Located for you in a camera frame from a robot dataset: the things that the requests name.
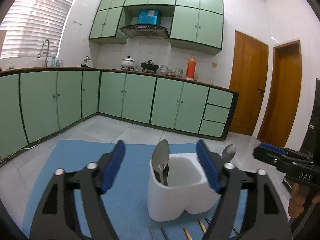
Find glass jar on counter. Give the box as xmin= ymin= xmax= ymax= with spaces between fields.
xmin=159 ymin=64 xmax=169 ymax=75

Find cardboard box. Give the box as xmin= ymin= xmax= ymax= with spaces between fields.
xmin=0 ymin=30 xmax=7 ymax=55

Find blue box above hood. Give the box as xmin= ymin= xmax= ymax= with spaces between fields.
xmin=137 ymin=10 xmax=161 ymax=25

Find grey metal chopstick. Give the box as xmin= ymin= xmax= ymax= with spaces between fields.
xmin=149 ymin=228 xmax=155 ymax=240

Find white window blinds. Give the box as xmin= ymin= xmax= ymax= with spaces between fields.
xmin=1 ymin=0 xmax=74 ymax=59

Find green lower kitchen cabinets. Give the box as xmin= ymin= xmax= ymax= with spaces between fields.
xmin=1 ymin=67 xmax=239 ymax=160

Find white enamel pot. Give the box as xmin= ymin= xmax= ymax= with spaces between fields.
xmin=121 ymin=56 xmax=135 ymax=71

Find green upper kitchen cabinets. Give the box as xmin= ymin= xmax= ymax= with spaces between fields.
xmin=89 ymin=0 xmax=224 ymax=55

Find black range hood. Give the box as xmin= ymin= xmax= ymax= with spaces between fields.
xmin=120 ymin=24 xmax=169 ymax=39

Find blue table cloth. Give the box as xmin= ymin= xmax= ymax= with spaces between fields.
xmin=21 ymin=139 xmax=249 ymax=240

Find small silver teaspoon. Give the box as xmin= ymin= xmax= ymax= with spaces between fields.
xmin=221 ymin=144 xmax=236 ymax=163

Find person's right hand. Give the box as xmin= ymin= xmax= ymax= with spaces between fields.
xmin=288 ymin=183 xmax=305 ymax=219

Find white plastic utensil holder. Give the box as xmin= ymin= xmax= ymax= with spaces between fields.
xmin=147 ymin=153 xmax=220 ymax=222

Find large silver metal spoon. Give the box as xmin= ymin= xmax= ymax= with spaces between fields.
xmin=151 ymin=139 xmax=170 ymax=186

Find chrome sink faucet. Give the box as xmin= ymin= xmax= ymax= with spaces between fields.
xmin=37 ymin=38 xmax=51 ymax=68

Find black wok with lid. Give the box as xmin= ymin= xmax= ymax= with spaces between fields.
xmin=140 ymin=60 xmax=159 ymax=74

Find green kitchen cabinets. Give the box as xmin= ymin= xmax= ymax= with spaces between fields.
xmin=1 ymin=67 xmax=239 ymax=160
xmin=89 ymin=0 xmax=224 ymax=55

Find light wooden chopstick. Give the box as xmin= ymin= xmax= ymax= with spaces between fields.
xmin=198 ymin=219 xmax=207 ymax=234
xmin=183 ymin=228 xmax=193 ymax=240

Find brown wooden door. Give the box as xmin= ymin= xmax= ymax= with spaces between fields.
xmin=229 ymin=31 xmax=268 ymax=135
xmin=258 ymin=40 xmax=302 ymax=147

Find orange thermos flask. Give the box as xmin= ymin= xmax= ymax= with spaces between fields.
xmin=185 ymin=56 xmax=196 ymax=80

